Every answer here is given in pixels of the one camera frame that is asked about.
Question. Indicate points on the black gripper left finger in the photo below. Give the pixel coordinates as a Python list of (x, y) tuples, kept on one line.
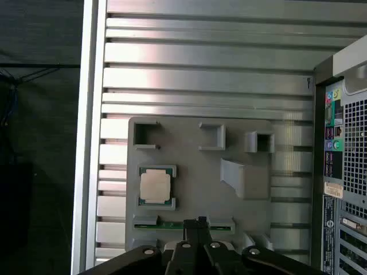
[(180, 257)]

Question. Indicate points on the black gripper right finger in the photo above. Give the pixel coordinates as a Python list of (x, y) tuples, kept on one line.
[(218, 257)]

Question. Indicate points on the silver square CPU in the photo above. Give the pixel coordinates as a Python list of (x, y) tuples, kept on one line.
[(156, 186)]

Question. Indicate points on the green RAM stick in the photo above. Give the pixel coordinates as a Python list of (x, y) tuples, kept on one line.
[(172, 226)]

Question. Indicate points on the grey plastic parts rack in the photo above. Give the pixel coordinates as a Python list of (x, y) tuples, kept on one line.
[(195, 172)]

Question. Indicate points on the black open PC case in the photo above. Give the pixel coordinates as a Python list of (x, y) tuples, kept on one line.
[(355, 143)]

